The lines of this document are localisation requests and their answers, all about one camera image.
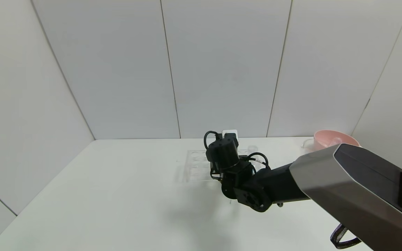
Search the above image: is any clear plastic test tube rack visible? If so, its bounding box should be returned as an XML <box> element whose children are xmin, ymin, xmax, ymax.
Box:
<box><xmin>183</xmin><ymin>149</ymin><xmax>261</xmax><ymax>182</ymax></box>

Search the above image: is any clear plastic measuring beaker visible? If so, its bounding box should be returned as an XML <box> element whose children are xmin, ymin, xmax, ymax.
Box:
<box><xmin>301</xmin><ymin>139</ymin><xmax>318</xmax><ymax>153</ymax></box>

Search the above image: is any pink plastic bowl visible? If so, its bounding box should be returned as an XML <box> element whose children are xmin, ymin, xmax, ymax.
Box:
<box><xmin>313</xmin><ymin>130</ymin><xmax>360</xmax><ymax>151</ymax></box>

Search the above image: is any black camera cable loop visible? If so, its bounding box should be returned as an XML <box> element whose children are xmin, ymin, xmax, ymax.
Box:
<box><xmin>203</xmin><ymin>131</ymin><xmax>222</xmax><ymax>151</ymax></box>

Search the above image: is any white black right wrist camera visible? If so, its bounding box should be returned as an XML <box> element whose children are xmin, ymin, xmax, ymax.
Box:
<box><xmin>222</xmin><ymin>130</ymin><xmax>239</xmax><ymax>147</ymax></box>

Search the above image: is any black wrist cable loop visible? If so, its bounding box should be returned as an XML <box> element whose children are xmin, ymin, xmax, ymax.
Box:
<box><xmin>247</xmin><ymin>152</ymin><xmax>270</xmax><ymax>170</ymax></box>

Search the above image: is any black braided strap loop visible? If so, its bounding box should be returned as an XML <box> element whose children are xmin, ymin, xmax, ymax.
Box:
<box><xmin>330</xmin><ymin>224</ymin><xmax>362</xmax><ymax>250</ymax></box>

